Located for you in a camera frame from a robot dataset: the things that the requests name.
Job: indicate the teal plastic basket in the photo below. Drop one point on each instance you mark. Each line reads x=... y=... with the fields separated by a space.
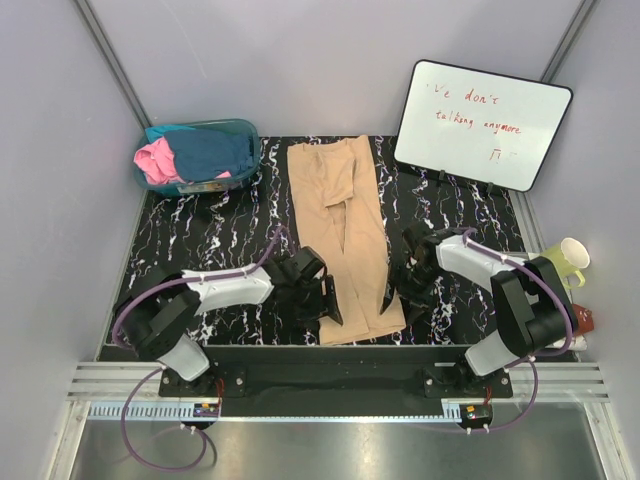
x=230 y=126

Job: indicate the white whiteboard with red writing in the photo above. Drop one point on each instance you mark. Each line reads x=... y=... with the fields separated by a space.
x=481 y=126

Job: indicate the dark blue t-shirt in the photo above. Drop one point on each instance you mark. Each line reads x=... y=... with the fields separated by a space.
x=202 y=155

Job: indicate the yellow-green mug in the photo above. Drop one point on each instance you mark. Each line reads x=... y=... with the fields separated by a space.
x=570 y=259

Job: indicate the aluminium frame rail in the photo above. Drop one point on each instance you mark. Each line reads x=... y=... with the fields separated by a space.
x=137 y=392

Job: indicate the beige t-shirt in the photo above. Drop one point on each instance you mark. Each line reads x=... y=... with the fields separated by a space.
x=337 y=210

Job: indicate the pink t-shirt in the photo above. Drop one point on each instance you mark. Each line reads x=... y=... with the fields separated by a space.
x=156 y=161

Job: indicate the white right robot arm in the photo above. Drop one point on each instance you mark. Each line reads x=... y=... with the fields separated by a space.
x=534 y=316

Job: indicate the red house-shaped box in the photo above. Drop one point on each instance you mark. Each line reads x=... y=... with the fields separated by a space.
x=585 y=320

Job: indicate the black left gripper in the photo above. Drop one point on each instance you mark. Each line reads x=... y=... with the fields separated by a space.
x=324 y=305

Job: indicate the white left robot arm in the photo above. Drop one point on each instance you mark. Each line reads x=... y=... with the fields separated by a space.
x=153 y=318

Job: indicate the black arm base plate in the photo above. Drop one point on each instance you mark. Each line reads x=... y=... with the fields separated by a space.
x=434 y=371

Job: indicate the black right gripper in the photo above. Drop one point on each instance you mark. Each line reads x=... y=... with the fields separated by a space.
x=411 y=295

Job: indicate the teal t-shirt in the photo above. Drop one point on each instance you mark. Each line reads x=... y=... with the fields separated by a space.
x=154 y=133

